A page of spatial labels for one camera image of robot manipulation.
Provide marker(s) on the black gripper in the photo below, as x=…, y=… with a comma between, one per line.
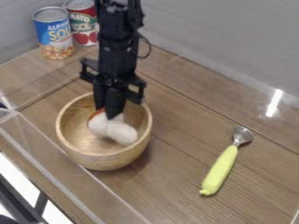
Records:
x=111, y=73

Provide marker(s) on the plush mushroom toy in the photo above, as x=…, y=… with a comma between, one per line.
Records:
x=114, y=129

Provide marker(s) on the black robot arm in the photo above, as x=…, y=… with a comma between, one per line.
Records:
x=120, y=19

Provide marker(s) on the brown wooden bowl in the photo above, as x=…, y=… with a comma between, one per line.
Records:
x=102, y=144

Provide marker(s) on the red tomato sauce can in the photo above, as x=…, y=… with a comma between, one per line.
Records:
x=83, y=21

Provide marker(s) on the blue alphabet soup can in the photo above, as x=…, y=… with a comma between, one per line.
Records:
x=52, y=27

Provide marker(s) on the clear acrylic front panel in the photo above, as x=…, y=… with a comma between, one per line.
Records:
x=59, y=164

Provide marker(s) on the green handled metal scoop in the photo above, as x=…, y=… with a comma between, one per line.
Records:
x=220, y=169

